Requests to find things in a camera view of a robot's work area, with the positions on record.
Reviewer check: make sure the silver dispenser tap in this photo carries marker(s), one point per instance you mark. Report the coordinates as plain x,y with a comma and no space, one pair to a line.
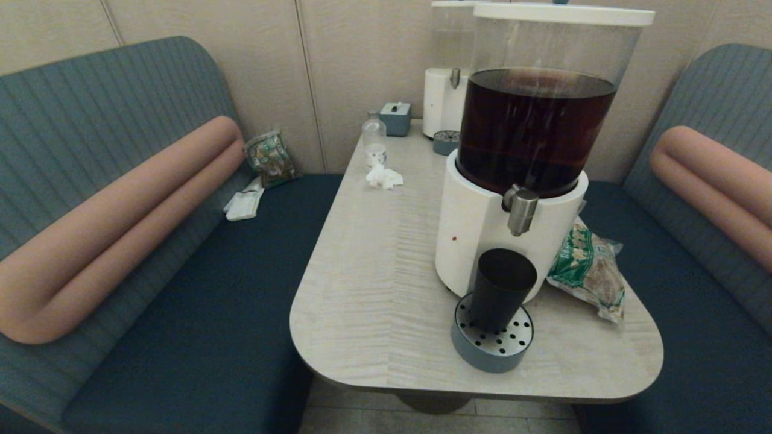
520,211

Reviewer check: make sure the black plastic cup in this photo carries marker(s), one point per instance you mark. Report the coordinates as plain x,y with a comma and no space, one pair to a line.
500,289

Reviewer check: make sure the crumpled white tissue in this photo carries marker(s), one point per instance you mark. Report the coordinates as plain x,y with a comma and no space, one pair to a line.
383,177

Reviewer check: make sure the clear plastic bottle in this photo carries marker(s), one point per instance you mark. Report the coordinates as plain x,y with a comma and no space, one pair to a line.
374,138

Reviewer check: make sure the small round drip tray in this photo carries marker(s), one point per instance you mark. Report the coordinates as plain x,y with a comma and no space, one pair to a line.
445,143

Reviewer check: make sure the blue grey tissue box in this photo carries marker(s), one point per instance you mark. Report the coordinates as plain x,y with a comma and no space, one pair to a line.
395,120

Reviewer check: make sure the large dispenser with dark tea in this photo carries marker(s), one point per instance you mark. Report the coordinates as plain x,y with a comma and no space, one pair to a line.
482,229

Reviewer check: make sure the small white drink dispenser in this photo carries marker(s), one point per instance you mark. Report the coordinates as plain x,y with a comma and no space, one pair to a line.
440,102

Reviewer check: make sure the brown green snack bag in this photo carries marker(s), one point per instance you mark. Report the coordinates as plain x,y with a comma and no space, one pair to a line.
271,160

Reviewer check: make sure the white napkin pack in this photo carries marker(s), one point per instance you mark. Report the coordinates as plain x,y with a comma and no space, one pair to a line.
244,205

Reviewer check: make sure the round perforated drip tray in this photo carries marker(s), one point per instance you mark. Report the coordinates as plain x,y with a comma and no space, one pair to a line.
482,357

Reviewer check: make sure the green white snack bag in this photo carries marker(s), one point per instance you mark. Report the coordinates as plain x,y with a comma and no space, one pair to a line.
585,271

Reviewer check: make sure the teal bench with long bolster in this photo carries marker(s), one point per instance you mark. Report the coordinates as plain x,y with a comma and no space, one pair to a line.
181,301

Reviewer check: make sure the long pink bolster cushion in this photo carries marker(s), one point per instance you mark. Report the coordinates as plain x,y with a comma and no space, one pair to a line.
120,223

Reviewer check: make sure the white large dispenser lid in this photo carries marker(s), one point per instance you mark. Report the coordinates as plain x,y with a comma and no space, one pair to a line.
561,14

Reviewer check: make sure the teal bench with short bolster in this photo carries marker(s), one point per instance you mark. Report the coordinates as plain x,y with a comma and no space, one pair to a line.
693,331

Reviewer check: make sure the short pink bolster cushion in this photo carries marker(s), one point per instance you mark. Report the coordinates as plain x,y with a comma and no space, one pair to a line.
711,175

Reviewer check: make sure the dark table pedestal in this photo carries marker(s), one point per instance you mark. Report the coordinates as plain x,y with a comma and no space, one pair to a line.
433,402

